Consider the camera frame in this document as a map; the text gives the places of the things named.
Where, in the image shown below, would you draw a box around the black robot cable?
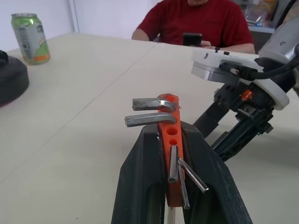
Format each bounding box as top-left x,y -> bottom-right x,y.
220,52 -> 299,81

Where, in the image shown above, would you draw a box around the person in red shirt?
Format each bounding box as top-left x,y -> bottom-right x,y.
131,0 -> 256,55

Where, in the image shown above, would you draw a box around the black round base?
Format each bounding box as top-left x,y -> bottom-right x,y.
0,49 -> 30,108

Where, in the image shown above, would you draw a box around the medium silver hex key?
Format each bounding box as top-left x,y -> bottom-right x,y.
167,145 -> 179,183

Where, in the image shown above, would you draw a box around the colourful packaged goods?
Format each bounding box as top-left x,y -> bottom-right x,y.
242,0 -> 281,28

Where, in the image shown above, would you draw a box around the person's left hand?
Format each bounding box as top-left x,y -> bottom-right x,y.
200,40 -> 220,49

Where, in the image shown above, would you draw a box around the orange hex key holder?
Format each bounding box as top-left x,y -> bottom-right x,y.
157,92 -> 185,208

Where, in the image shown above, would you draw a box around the green soda can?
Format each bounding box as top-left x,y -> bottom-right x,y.
11,13 -> 51,65

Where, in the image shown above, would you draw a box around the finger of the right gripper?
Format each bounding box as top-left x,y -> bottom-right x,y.
211,118 -> 260,162
193,102 -> 231,139

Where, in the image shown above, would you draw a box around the thin silver hex key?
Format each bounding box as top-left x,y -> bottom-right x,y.
177,164 -> 191,210

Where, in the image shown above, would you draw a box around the black smartphone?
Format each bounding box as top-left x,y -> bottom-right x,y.
182,32 -> 203,48

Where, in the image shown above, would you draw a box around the largest silver hex key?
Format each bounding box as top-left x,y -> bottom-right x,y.
132,98 -> 177,113

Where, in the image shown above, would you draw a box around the small silver hex key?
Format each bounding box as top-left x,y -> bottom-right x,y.
178,157 -> 209,193

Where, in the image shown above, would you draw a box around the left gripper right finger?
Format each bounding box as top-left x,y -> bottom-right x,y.
179,121 -> 253,224

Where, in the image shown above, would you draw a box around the large silver hex key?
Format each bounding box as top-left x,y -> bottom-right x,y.
125,112 -> 177,128

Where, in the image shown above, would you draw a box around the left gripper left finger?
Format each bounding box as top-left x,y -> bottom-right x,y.
111,126 -> 168,224

